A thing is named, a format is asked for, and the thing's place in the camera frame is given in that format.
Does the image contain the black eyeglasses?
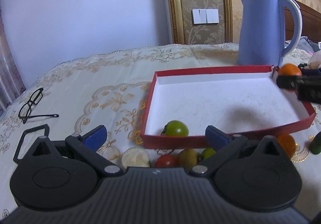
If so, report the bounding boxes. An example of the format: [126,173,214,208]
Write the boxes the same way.
[18,88,59,124]

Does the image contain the pink curtain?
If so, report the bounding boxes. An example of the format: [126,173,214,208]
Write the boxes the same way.
[0,18,25,115]

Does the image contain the large green tomato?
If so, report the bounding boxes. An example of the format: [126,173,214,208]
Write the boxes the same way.
[161,120,189,137]

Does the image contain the blue electric kettle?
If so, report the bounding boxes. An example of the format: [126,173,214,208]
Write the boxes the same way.
[238,0,303,66]

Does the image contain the gold picture frame moulding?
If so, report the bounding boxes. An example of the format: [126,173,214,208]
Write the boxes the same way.
[167,0,233,45]

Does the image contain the brown wooden headboard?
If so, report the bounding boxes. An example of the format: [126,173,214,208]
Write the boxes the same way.
[284,0,320,43]

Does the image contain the cream embroidered tablecloth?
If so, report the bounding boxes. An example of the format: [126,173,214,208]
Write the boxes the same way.
[1,44,320,218]

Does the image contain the white wall switch panel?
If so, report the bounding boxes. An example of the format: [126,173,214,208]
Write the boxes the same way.
[192,9,219,24]

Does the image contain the orange mandarin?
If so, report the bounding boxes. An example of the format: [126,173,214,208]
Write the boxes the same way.
[278,64,303,76]
[276,134,296,159]

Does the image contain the dark green cucumber piece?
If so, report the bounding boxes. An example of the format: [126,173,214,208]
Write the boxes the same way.
[309,132,321,155]

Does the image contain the red shallow cardboard box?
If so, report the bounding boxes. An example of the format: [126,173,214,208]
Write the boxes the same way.
[141,66,316,149]

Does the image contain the cut eggplant piece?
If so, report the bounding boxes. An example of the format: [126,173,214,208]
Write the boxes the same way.
[121,147,150,169]

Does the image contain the yellow-brown longan fruit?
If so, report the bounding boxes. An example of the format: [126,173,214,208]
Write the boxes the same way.
[177,149,198,170]

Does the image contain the small green-yellow fruit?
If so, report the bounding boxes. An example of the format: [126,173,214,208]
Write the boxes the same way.
[201,147,216,160]

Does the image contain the red cherry tomato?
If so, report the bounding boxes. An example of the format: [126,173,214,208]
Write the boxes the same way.
[154,154,177,168]

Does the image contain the plastic bag with brush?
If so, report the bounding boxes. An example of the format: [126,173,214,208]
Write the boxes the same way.
[298,51,321,76]

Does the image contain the grey bedding clothes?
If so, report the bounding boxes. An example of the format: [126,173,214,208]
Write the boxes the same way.
[296,36,320,58]

